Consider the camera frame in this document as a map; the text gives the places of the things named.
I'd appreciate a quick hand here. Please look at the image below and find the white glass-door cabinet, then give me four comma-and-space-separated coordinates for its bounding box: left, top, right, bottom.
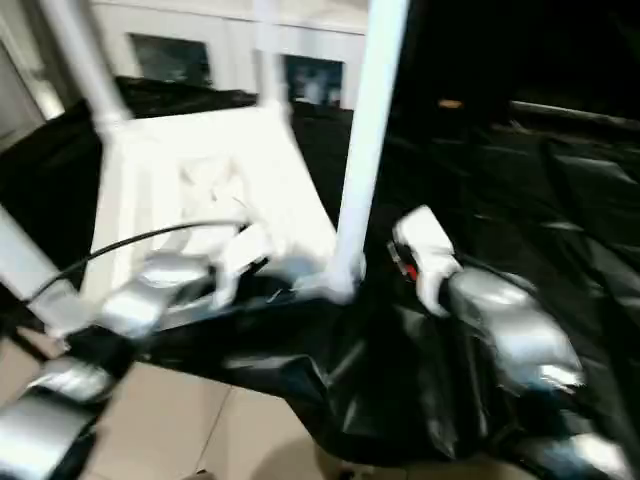
90, 0, 375, 109

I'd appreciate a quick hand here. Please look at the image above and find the white plastic table leg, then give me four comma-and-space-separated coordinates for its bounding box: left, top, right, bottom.
253, 0, 293, 119
322, 0, 411, 303
0, 203, 93, 339
40, 0, 133, 139

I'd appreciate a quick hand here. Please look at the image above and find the white table top frame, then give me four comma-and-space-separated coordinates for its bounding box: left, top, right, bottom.
40, 103, 365, 337

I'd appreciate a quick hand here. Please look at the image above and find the black metal rail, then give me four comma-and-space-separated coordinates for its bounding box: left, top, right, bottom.
508, 99, 640, 129

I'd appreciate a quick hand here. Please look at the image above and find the black work mat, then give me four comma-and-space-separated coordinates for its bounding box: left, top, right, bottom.
0, 75, 640, 469

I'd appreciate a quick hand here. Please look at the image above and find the grey curtain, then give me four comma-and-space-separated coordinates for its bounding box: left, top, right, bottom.
0, 0, 56, 116

